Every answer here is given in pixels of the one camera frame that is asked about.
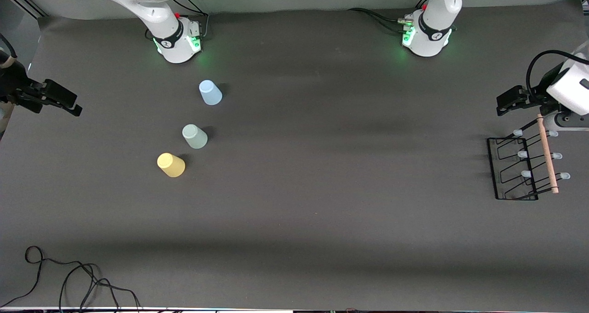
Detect black wire cup holder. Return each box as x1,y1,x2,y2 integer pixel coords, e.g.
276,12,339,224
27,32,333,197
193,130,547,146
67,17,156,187
487,114,571,201

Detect yellow plastic cup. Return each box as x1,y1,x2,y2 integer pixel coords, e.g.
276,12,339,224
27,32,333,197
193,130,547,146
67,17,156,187
157,153,186,178

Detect pale green plastic cup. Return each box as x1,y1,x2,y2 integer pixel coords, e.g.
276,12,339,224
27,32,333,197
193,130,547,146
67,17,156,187
182,124,208,149

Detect light blue plastic cup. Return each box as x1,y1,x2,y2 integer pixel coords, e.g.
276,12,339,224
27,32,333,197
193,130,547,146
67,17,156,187
199,80,223,106

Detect dark grey table mat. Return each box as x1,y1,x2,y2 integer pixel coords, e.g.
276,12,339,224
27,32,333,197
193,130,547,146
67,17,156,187
0,0,589,311

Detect black left arm base cable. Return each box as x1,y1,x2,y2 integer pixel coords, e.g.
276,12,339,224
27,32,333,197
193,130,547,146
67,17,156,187
347,8,411,34

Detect black arm base cable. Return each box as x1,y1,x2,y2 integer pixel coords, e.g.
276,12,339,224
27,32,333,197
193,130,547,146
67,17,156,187
347,8,411,34
145,0,210,40

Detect black right arm base cable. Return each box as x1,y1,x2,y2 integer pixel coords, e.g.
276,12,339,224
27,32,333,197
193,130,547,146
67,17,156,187
145,0,210,40

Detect loose black cable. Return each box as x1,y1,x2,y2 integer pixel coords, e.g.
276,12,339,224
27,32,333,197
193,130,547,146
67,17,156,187
0,246,142,312

